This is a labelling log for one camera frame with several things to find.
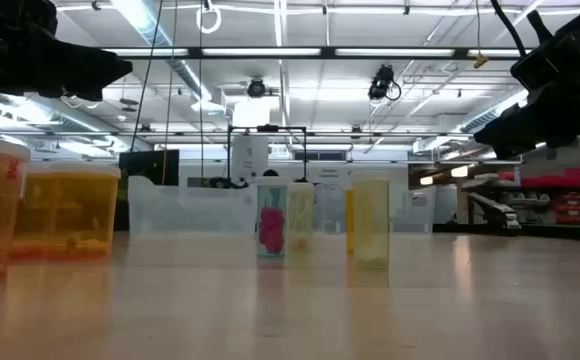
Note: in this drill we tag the distant white black machine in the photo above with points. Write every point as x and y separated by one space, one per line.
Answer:
500 215

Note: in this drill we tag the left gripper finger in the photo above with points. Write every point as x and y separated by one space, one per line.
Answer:
85 95
100 70

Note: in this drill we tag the black overhead camera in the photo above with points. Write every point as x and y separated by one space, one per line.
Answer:
381 82

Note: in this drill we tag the teal bottle pink pills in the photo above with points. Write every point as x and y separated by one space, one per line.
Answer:
271 225

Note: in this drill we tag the black monitor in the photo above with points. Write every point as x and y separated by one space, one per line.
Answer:
150 167

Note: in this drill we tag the round black ceiling fixture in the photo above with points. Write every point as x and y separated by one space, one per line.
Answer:
256 87

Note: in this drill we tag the person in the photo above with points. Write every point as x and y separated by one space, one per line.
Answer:
270 173

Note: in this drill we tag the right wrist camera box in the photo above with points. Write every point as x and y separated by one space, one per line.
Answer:
530 70

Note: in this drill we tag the yellow-green pill bottle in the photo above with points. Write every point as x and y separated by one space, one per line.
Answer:
371 220

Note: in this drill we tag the yellow hanging connector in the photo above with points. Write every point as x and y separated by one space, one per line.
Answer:
480 61

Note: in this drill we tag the white cabinet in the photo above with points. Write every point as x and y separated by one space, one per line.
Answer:
250 155

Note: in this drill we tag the orange pill bottle white cap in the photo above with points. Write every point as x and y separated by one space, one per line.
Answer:
85 215

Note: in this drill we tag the black overhead light bar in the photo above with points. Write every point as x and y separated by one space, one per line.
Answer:
327 52

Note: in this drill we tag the black gantry frame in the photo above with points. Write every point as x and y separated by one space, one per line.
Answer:
267 128

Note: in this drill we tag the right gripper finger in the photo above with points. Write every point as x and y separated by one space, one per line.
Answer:
512 127
515 151

